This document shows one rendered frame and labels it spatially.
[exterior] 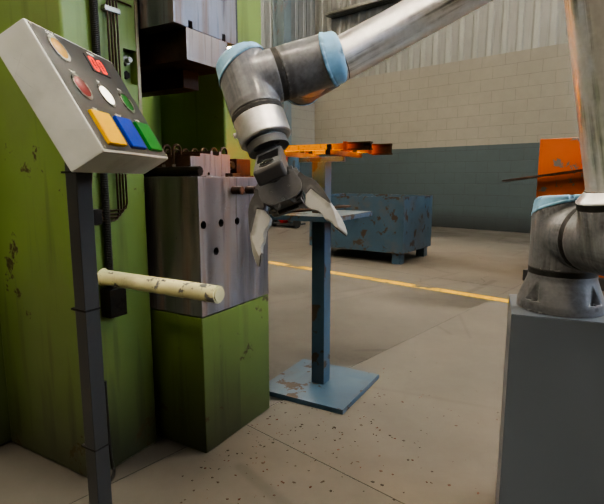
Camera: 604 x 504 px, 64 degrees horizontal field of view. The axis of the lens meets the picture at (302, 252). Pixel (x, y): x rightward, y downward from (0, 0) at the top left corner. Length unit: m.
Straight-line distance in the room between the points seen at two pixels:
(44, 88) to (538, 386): 1.21
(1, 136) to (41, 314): 0.56
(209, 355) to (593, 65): 1.28
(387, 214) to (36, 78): 4.49
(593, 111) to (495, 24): 8.53
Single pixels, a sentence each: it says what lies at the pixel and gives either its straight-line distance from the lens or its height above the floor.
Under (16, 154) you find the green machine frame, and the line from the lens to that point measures 1.70.
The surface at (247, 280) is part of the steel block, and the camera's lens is 1.75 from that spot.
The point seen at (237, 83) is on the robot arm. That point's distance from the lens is 0.84.
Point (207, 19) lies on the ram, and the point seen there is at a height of 1.41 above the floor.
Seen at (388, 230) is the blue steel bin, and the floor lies 0.36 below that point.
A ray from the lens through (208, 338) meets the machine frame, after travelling 1.62.
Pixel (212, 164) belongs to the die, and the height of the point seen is 0.96.
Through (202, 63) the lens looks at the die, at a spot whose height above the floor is 1.27.
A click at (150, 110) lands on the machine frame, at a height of 1.19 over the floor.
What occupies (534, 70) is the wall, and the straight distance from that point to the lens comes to 9.17.
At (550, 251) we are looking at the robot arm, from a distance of 1.23.
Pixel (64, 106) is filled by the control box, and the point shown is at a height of 1.04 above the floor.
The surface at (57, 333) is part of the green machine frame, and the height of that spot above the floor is 0.45.
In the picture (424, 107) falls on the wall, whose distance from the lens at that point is 9.85.
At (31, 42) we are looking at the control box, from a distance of 1.09.
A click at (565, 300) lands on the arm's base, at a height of 0.64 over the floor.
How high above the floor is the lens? 0.91
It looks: 9 degrees down
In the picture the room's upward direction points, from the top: straight up
